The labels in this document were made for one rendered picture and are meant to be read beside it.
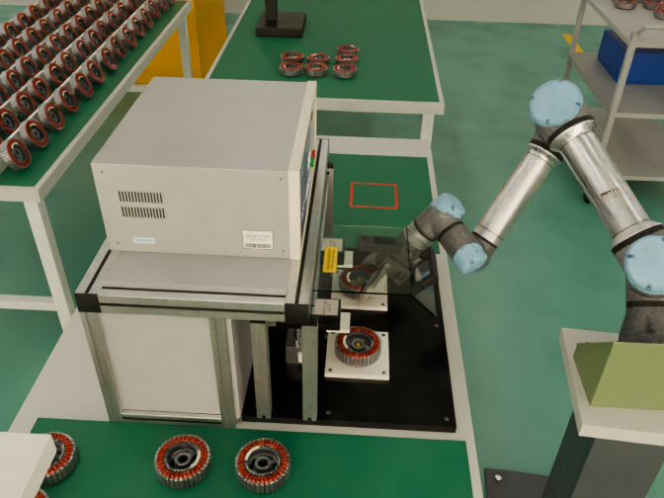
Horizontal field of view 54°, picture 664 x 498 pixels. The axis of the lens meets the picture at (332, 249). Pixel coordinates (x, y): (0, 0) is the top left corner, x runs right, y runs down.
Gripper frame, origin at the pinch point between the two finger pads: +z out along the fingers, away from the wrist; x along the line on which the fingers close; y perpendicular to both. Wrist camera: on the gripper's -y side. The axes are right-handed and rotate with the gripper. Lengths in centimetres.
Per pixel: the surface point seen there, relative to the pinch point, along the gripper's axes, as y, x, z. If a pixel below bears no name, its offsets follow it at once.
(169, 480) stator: -28, -61, 23
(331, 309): -12.1, -24.9, -6.2
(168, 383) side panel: -36, -44, 18
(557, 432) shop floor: 108, 18, 19
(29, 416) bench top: -55, -45, 47
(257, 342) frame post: -28, -44, -4
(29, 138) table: -98, 73, 70
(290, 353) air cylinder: -12.8, -27.7, 8.8
